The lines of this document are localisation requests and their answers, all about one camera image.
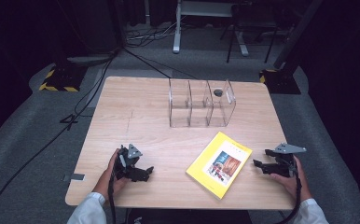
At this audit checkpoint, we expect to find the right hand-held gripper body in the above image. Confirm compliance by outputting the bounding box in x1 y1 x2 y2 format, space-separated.
264 142 307 178

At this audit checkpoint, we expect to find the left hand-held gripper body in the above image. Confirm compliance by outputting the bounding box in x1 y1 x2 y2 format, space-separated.
114 143 144 182

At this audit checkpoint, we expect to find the yellow book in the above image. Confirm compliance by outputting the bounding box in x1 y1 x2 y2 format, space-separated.
186 131 253 201

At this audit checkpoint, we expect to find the clear acrylic book rack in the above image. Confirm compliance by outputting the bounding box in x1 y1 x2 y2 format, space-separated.
168 77 237 129

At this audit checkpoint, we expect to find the person's right hand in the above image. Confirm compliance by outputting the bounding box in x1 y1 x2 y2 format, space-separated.
270 155 312 203

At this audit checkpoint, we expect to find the person's left hand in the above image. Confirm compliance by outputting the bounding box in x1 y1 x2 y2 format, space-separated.
92 148 130 198

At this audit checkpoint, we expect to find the grey tape strip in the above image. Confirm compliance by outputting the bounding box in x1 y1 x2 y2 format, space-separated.
62 173 86 182

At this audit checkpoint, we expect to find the black yellow striped stand base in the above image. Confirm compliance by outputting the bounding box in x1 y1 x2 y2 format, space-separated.
38 63 89 92
259 68 302 95

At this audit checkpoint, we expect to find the black chair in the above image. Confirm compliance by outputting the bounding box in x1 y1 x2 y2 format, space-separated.
219 3 279 64

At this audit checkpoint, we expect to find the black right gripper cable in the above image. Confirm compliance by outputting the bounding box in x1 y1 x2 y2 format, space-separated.
274 161 303 224

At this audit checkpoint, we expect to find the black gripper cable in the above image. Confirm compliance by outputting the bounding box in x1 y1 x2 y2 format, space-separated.
107 174 118 224
274 161 303 224

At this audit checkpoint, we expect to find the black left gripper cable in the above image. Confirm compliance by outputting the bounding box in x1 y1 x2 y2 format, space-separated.
107 174 118 224

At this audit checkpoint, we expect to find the thick black floor cable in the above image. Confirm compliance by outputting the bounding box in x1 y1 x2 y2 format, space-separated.
0 46 121 224

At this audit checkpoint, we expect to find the thin black floor cable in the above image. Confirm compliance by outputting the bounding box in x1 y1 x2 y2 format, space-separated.
120 46 199 79

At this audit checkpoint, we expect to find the black metal stand post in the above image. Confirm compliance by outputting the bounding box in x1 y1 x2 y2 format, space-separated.
273 0 325 71

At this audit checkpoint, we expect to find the bundle of floor cables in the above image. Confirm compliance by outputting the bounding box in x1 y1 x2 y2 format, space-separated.
125 21 178 49

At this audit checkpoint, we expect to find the white desk frame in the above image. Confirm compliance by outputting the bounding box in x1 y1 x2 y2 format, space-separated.
172 0 251 58

